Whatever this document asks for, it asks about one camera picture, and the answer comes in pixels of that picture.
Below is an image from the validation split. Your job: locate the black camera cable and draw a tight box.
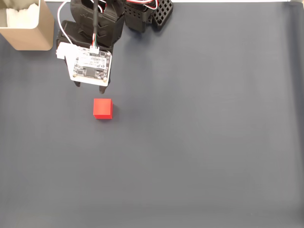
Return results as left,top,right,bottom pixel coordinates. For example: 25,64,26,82
92,0,100,48

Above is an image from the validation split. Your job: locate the white camera circuit board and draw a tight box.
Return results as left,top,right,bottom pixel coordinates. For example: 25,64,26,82
56,42,113,86

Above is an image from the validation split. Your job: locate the white tissue paper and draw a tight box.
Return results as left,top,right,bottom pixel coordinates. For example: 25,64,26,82
6,0,40,29

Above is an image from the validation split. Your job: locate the grey blue mat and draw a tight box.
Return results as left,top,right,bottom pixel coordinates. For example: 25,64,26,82
0,1,304,228

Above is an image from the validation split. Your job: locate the red cube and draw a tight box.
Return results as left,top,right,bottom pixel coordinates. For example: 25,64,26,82
93,98,113,120

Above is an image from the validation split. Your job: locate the white gripper servo cable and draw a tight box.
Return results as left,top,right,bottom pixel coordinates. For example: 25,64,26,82
57,0,73,46

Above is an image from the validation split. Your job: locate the beige box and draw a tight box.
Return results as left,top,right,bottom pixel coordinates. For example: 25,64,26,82
0,0,55,51

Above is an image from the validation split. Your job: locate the red white servo cable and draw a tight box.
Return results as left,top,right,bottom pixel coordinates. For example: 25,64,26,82
125,0,159,10

